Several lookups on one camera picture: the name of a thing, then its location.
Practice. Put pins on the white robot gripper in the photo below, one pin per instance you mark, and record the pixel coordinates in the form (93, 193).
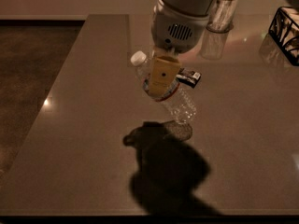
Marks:
(175, 32)

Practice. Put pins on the clear plastic water bottle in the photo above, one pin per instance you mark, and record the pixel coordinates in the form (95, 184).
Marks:
(158, 79)

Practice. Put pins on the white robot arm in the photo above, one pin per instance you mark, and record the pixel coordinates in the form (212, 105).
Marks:
(190, 7)

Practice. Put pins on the black snack bar wrapper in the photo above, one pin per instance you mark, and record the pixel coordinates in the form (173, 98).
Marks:
(188, 77)

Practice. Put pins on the clear cup with utensils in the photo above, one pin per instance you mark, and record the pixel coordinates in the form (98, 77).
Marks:
(221, 16)

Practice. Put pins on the black patterned tissue box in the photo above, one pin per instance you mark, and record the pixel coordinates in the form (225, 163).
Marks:
(284, 29)

